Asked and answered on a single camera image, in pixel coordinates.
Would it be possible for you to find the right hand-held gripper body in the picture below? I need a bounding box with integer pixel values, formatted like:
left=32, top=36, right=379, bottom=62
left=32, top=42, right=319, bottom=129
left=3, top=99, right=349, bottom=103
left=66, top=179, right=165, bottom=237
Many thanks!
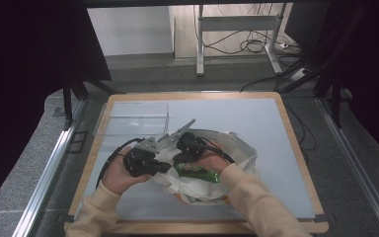
left=157, top=118, right=209, bottom=164

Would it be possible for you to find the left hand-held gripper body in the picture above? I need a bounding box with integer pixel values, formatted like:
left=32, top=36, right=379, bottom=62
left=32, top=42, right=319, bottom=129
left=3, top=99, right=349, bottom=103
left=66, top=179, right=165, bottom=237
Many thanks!
left=122, top=136, right=166, bottom=179

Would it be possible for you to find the green snack packet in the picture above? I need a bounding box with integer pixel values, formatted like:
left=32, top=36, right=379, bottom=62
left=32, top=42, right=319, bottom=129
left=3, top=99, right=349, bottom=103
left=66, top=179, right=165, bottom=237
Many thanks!
left=173, top=161, right=222, bottom=185

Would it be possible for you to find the white tote bag green orange print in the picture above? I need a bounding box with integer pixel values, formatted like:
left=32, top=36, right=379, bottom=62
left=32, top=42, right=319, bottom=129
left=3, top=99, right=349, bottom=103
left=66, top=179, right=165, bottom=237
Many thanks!
left=151, top=128, right=260, bottom=206

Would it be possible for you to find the person's left hand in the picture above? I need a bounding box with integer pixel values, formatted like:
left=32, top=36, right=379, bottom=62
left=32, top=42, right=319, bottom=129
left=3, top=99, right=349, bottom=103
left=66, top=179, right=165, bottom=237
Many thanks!
left=102, top=153, right=153, bottom=196

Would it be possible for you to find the person's right hand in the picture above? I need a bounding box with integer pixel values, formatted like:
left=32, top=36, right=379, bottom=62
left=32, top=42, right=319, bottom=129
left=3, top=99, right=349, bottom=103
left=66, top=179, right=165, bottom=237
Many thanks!
left=191, top=141, right=234, bottom=176

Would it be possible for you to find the clear plastic box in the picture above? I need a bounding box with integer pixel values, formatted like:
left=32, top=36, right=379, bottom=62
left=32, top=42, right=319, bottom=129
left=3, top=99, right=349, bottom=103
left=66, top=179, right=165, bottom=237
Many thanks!
left=93, top=101, right=171, bottom=147

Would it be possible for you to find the white table mat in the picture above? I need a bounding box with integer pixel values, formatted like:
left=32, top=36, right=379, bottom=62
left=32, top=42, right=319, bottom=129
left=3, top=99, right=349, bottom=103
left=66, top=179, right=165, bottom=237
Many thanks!
left=74, top=97, right=318, bottom=221

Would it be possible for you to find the black metal stand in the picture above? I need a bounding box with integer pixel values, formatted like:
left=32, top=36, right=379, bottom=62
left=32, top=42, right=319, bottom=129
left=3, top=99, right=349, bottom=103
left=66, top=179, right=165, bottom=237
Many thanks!
left=277, top=4, right=368, bottom=130
left=61, top=70, right=118, bottom=131

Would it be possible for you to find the white power strip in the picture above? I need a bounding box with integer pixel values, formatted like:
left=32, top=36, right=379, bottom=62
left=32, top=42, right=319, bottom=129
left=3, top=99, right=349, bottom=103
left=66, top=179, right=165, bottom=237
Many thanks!
left=290, top=67, right=309, bottom=82

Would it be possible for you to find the black curtain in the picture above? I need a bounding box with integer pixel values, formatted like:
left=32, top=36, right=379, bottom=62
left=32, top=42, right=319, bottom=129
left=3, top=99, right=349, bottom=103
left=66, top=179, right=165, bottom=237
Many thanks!
left=0, top=0, right=114, bottom=215
left=284, top=0, right=379, bottom=166

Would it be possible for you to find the right hand-held gripper black cable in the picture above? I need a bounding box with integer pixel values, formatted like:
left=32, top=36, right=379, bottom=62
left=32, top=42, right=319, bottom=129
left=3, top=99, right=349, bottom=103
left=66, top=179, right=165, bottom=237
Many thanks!
left=198, top=136, right=237, bottom=165

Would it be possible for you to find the aluminium rail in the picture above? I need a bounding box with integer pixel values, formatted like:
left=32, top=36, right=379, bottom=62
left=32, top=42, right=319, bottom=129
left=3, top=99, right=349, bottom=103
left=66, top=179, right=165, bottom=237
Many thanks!
left=13, top=98, right=89, bottom=237
left=315, top=97, right=379, bottom=237

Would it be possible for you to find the long black floor cable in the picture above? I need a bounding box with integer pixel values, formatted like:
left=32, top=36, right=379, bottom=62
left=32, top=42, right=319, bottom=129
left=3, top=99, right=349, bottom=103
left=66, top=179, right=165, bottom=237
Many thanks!
left=239, top=55, right=310, bottom=93

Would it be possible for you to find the black floor cable bundle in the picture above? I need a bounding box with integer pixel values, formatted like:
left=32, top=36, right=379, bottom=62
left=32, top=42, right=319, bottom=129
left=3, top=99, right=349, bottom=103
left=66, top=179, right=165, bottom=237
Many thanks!
left=201, top=3, right=303, bottom=56

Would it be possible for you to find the white metal desk frame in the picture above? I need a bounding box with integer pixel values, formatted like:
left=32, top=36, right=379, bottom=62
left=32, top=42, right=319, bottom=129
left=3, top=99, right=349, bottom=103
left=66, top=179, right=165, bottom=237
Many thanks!
left=195, top=3, right=287, bottom=77

